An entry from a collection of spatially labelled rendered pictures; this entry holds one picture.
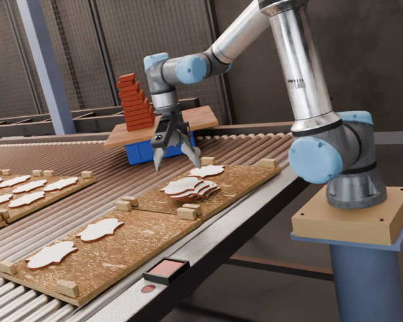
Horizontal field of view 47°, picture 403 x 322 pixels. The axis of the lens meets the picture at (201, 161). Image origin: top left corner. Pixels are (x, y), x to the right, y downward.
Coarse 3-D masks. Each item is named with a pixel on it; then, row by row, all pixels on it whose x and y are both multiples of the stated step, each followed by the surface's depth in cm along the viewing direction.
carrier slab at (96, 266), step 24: (120, 216) 139; (144, 216) 135; (168, 216) 131; (72, 240) 128; (120, 240) 121; (144, 240) 118; (168, 240) 115; (24, 264) 119; (72, 264) 113; (96, 264) 110; (120, 264) 108; (48, 288) 103; (96, 288) 99
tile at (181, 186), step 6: (180, 180) 147; (186, 180) 146; (192, 180) 145; (198, 180) 143; (168, 186) 144; (174, 186) 143; (180, 186) 141; (186, 186) 140; (192, 186) 139; (168, 192) 138; (174, 192) 137; (180, 192) 136
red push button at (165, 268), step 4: (164, 260) 107; (160, 264) 105; (164, 264) 105; (168, 264) 104; (172, 264) 104; (176, 264) 103; (180, 264) 103; (156, 268) 104; (160, 268) 103; (164, 268) 103; (168, 268) 102; (172, 268) 102; (176, 268) 102; (148, 272) 103; (152, 272) 102; (156, 272) 102; (160, 272) 101; (164, 272) 101; (168, 272) 101; (172, 272) 100
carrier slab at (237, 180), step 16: (224, 176) 156; (240, 176) 152; (256, 176) 149; (272, 176) 150; (160, 192) 153; (224, 192) 141; (240, 192) 138; (144, 208) 141; (160, 208) 139; (176, 208) 136; (208, 208) 131
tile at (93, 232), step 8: (96, 224) 134; (104, 224) 133; (112, 224) 131; (120, 224) 131; (88, 232) 129; (96, 232) 128; (104, 232) 127; (112, 232) 126; (88, 240) 124; (96, 240) 124
